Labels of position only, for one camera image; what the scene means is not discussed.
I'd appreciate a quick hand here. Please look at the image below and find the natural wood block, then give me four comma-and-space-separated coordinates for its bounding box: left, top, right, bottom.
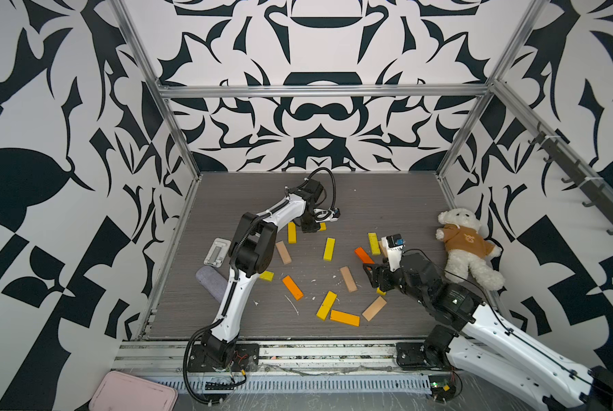
378, 240, 388, 259
362, 296, 387, 322
276, 241, 292, 265
340, 266, 358, 293

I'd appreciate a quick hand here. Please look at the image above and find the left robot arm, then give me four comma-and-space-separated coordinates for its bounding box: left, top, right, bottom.
195, 177, 340, 368

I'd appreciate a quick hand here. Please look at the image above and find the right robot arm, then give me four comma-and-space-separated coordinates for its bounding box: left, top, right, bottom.
363, 250, 613, 410

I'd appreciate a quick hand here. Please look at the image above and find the orange block right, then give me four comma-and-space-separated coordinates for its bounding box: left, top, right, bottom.
354, 248, 375, 265

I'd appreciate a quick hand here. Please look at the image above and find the orange block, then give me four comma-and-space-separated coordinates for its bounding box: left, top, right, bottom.
354, 248, 375, 265
282, 276, 304, 301

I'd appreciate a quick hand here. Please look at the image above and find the natural wood block bottom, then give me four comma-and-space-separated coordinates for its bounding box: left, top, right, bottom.
362, 296, 387, 322

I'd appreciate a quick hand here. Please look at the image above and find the white teddy bear brown shirt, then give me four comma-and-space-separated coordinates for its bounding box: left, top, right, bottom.
436, 208, 505, 291

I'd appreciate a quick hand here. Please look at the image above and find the orange-yellow block bottom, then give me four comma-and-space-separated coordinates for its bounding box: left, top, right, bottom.
330, 310, 360, 327

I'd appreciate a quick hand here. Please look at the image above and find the orange block lower left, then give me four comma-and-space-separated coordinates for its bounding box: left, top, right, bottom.
282, 276, 304, 301

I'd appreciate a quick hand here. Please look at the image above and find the green circuit board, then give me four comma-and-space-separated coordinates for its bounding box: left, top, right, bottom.
430, 376, 459, 404

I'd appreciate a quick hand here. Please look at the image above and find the clear plastic package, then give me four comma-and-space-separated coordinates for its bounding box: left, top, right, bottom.
204, 238, 231, 268

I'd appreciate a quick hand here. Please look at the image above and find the pink tray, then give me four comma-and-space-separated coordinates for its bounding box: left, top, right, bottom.
88, 371, 179, 411

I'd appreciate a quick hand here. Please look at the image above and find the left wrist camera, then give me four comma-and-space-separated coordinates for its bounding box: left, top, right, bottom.
314, 208, 341, 223

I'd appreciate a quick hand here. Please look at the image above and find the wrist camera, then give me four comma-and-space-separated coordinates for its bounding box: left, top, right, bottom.
382, 234, 405, 272
314, 208, 341, 223

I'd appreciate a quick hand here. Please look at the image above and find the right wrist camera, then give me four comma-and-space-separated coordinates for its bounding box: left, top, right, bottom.
382, 234, 405, 272

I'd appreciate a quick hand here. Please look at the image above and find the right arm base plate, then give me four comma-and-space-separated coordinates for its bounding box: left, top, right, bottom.
396, 342, 449, 371

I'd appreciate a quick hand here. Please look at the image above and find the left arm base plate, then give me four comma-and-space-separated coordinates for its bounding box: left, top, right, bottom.
187, 342, 260, 373

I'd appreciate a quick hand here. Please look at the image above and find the wall hook rail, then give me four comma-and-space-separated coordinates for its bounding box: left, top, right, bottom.
529, 121, 613, 236

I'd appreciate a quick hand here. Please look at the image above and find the white cable duct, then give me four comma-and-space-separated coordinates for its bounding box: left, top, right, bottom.
146, 374, 433, 396

